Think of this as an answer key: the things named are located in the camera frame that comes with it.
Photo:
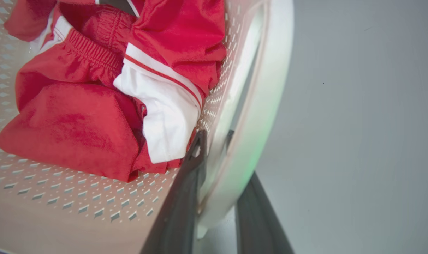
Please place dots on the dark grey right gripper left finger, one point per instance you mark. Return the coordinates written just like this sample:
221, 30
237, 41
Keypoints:
177, 211

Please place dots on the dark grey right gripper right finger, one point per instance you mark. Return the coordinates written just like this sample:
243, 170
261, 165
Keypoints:
258, 218

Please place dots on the white perforated plastic laundry basket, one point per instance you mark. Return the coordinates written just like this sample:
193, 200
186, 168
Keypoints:
235, 116

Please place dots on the red and white sports garment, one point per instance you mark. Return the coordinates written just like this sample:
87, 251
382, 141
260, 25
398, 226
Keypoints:
94, 98

